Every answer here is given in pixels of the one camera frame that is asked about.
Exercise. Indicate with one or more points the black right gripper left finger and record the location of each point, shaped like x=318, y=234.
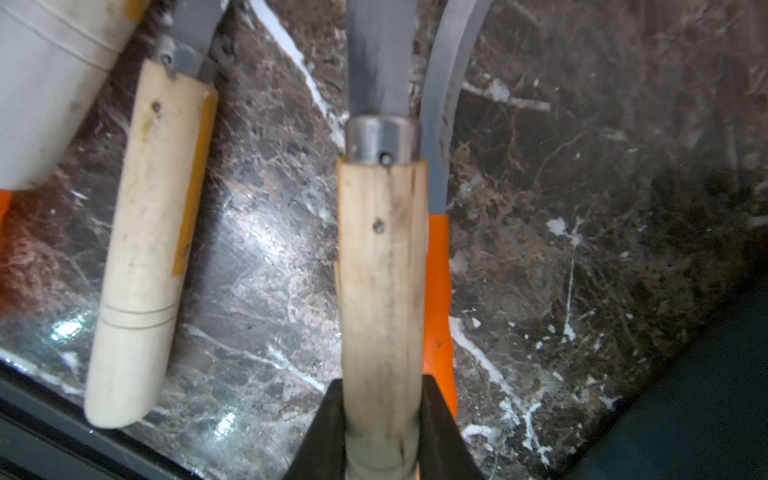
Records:
x=322, y=452

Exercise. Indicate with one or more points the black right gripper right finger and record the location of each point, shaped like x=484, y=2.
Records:
x=442, y=452

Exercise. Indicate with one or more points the wooden handle sickle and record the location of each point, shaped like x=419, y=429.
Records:
x=154, y=219
x=382, y=240
x=55, y=57

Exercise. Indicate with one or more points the orange handle sickle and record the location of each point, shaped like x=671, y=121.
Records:
x=5, y=200
x=458, y=30

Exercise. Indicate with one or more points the teal plastic storage box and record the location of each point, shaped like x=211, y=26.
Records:
x=706, y=417

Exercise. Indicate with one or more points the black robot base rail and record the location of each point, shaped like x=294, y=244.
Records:
x=44, y=436

